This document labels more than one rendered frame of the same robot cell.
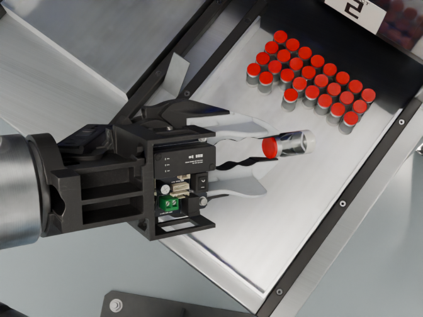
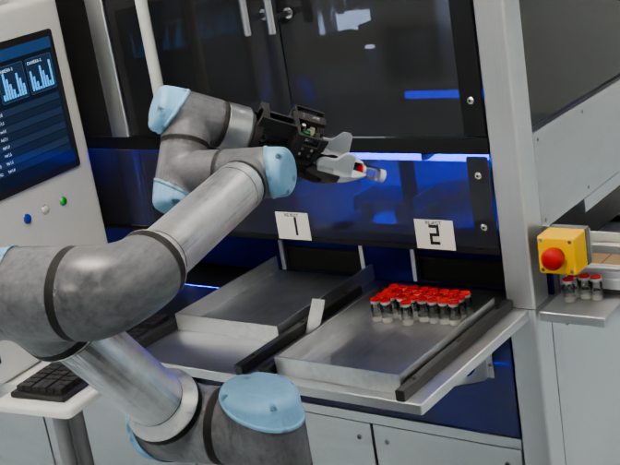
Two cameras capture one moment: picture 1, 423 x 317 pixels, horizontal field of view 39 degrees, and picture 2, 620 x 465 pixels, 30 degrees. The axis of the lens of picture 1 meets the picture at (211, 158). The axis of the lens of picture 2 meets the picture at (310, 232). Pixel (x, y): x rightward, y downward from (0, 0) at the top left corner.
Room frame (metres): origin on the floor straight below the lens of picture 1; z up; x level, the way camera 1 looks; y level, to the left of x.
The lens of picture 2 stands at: (-1.67, 0.23, 1.71)
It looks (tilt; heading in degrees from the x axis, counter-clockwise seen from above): 17 degrees down; 354
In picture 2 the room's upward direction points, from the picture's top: 9 degrees counter-clockwise
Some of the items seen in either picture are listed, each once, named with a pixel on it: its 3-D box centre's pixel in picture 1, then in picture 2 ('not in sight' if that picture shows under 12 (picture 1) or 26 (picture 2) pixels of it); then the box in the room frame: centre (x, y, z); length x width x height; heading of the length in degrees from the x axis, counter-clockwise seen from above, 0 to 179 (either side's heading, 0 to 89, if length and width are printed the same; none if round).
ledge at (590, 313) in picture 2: not in sight; (586, 304); (0.27, -0.45, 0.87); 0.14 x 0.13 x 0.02; 136
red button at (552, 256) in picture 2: not in sight; (554, 257); (0.22, -0.38, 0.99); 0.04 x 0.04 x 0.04; 46
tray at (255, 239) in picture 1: (260, 150); (387, 335); (0.25, -0.07, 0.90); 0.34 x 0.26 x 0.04; 136
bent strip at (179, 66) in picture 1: (155, 100); (300, 327); (0.34, 0.07, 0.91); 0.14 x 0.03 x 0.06; 137
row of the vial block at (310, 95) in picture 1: (304, 93); (418, 308); (0.33, -0.15, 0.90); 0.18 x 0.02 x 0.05; 46
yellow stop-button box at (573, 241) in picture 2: not in sight; (564, 249); (0.25, -0.41, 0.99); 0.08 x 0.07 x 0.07; 136
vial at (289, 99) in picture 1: (289, 100); (407, 313); (0.32, -0.13, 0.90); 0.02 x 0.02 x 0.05
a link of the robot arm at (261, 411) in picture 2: not in sight; (261, 424); (-0.12, 0.19, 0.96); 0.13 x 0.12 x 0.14; 59
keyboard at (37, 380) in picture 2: not in sight; (97, 352); (0.66, 0.49, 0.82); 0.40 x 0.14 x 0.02; 144
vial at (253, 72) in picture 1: (253, 75); (376, 309); (0.37, -0.08, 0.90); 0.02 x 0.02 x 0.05
